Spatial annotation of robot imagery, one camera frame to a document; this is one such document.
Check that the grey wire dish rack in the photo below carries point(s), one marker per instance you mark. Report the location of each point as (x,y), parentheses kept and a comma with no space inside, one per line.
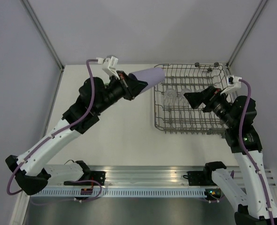
(184,119)

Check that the white slotted cable duct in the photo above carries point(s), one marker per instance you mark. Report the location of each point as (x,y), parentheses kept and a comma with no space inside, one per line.
(123,192)

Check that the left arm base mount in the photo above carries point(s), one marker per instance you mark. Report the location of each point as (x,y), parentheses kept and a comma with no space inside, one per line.
(98,176)

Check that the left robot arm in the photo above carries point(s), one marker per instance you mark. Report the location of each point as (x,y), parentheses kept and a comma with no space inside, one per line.
(31,170)

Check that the right aluminium frame post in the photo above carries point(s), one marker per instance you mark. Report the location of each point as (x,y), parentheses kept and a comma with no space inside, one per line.
(247,31)

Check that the aluminium mounting rail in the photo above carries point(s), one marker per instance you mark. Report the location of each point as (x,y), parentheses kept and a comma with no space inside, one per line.
(145,176)

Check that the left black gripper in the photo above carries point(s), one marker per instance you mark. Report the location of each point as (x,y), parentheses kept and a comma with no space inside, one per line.
(131,87)

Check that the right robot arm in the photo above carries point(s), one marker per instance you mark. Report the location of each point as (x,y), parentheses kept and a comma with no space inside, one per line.
(253,205)

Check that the purple plastic cup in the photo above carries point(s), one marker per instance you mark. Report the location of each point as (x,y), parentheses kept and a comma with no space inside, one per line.
(153,76)

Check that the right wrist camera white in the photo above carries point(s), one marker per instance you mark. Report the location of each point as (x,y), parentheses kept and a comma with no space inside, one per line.
(233,84)

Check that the aluminium frame post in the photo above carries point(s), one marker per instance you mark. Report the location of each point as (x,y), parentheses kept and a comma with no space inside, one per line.
(247,31)
(36,22)

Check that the left aluminium frame post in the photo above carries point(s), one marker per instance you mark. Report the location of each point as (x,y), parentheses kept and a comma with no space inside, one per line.
(36,22)

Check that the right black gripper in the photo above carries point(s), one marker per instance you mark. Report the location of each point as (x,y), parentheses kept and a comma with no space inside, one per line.
(196,99)

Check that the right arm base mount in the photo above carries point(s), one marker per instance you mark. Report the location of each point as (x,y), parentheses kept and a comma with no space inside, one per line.
(198,178)

